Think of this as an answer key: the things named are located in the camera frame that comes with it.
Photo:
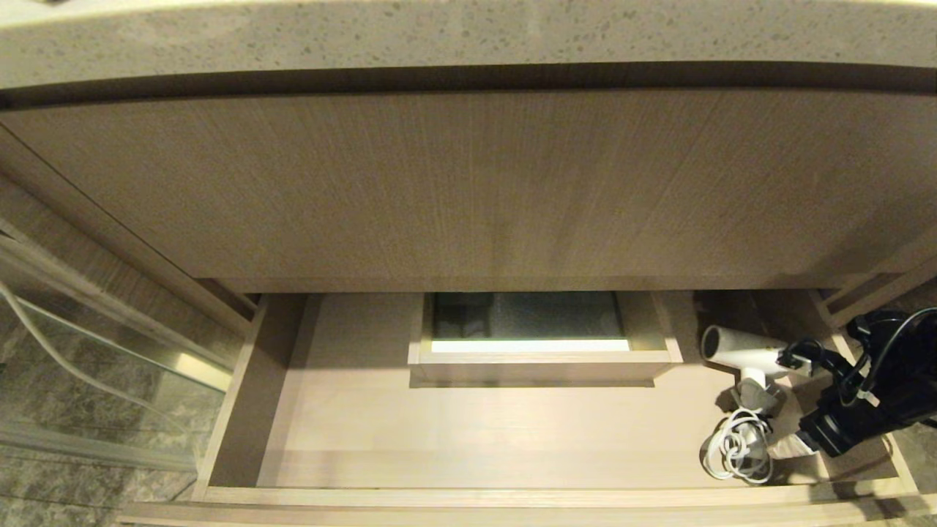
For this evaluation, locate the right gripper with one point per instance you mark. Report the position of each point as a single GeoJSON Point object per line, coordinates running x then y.
{"type": "Point", "coordinates": [849, 421]}

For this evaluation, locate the white hair dryer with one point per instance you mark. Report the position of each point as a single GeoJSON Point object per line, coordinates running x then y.
{"type": "Point", "coordinates": [736, 348]}

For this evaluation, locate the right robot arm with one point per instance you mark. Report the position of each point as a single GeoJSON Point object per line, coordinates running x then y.
{"type": "Point", "coordinates": [915, 384]}

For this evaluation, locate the open wooden drawer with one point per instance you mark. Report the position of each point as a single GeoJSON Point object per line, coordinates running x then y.
{"type": "Point", "coordinates": [439, 432]}

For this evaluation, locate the wooden cabinet front panel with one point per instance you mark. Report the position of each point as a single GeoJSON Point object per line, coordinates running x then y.
{"type": "Point", "coordinates": [454, 183]}

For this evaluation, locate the speckled stone countertop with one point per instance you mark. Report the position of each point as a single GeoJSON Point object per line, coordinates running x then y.
{"type": "Point", "coordinates": [454, 33]}

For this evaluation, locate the glass panel with metal frame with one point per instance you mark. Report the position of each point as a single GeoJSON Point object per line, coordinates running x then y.
{"type": "Point", "coordinates": [88, 366]}

